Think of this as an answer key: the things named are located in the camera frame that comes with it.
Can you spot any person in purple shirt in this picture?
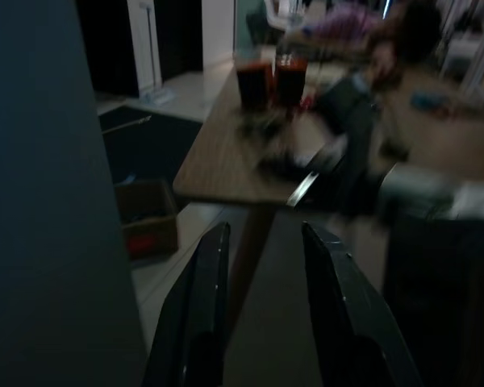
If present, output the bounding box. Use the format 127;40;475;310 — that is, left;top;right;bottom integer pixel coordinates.
284;0;444;81

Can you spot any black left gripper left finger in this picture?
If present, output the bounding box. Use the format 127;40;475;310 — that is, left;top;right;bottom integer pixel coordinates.
141;221;232;387

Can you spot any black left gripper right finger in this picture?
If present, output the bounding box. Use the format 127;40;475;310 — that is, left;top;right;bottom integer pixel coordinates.
301;220;424;387

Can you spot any brown wooden table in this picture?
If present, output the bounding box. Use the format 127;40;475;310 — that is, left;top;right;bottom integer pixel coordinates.
172;60;484;323

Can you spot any dark grey cabinet panel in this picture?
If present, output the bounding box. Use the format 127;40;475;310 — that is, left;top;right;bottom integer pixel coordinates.
0;0;148;387

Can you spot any black floor mat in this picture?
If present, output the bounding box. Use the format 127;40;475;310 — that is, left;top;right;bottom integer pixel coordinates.
98;103;203;190

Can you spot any brown cardboard box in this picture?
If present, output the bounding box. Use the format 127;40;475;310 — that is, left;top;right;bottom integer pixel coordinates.
115;179;181;261

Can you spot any white door frame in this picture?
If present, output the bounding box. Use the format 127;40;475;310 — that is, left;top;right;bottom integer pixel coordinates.
127;0;165;96

